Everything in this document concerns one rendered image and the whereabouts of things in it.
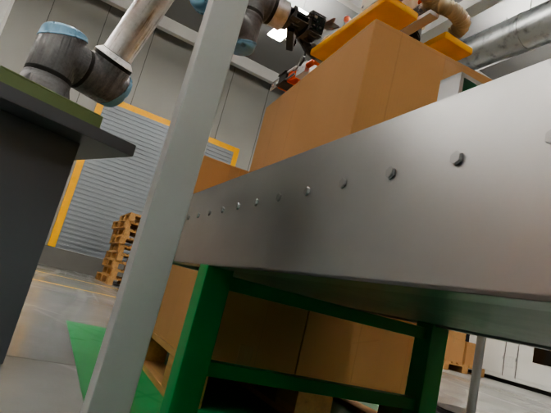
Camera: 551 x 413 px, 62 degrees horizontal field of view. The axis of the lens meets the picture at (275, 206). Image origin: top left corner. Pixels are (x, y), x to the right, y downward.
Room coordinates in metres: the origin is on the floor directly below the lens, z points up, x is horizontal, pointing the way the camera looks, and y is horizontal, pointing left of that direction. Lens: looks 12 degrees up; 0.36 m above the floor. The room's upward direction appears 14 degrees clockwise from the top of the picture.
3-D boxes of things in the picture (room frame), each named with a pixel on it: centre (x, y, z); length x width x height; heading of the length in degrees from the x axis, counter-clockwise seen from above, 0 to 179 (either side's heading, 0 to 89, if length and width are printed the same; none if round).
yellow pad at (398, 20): (1.10, -0.11, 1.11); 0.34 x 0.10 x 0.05; 25
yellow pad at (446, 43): (1.18, -0.28, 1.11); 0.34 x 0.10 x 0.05; 25
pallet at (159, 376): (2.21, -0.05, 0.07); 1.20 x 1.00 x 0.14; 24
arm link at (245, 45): (1.22, 0.22, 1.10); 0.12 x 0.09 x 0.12; 145
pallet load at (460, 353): (8.47, -3.48, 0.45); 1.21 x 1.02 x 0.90; 26
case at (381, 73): (1.16, -0.19, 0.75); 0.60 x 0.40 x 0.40; 20
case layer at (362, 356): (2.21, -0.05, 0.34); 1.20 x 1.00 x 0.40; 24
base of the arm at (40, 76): (1.46, 0.85, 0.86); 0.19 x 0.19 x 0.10
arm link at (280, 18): (1.27, 0.13, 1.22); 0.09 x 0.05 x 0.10; 25
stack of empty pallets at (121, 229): (8.89, 2.31, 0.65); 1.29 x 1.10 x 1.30; 26
